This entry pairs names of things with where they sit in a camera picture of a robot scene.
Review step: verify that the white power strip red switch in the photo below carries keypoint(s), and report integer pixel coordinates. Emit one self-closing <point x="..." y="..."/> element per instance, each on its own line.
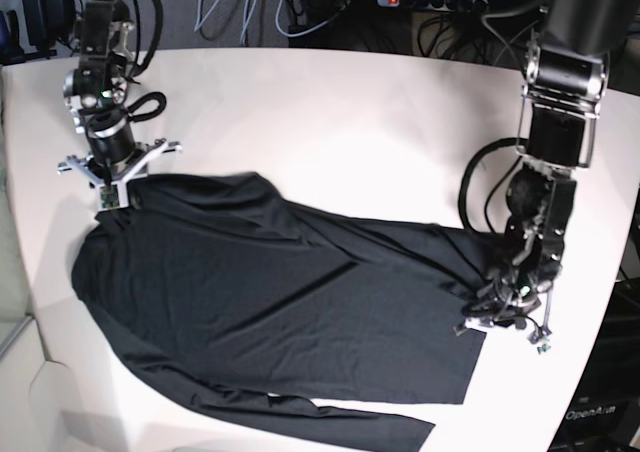
<point x="442" y="6"/>

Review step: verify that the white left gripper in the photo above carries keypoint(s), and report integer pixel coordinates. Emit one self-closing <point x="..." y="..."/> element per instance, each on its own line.
<point x="510" y="301"/>

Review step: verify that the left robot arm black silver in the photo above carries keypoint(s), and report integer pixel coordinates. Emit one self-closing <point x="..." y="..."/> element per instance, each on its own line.
<point x="566" y="73"/>

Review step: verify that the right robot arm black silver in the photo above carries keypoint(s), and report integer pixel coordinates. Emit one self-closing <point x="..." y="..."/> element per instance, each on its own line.
<point x="96" y="95"/>

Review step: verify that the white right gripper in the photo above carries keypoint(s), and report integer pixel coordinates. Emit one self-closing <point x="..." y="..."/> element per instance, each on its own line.
<point x="111" y="182"/>

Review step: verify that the black equipment on floor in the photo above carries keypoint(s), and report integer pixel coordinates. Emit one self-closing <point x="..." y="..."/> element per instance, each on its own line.
<point x="48" y="21"/>

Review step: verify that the black OpenArm case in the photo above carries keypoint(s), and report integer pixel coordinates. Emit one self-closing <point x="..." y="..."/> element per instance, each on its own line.
<point x="603" y="414"/>

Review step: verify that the dark grey long-sleeve T-shirt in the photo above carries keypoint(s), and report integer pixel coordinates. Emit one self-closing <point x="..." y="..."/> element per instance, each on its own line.
<point x="242" y="306"/>

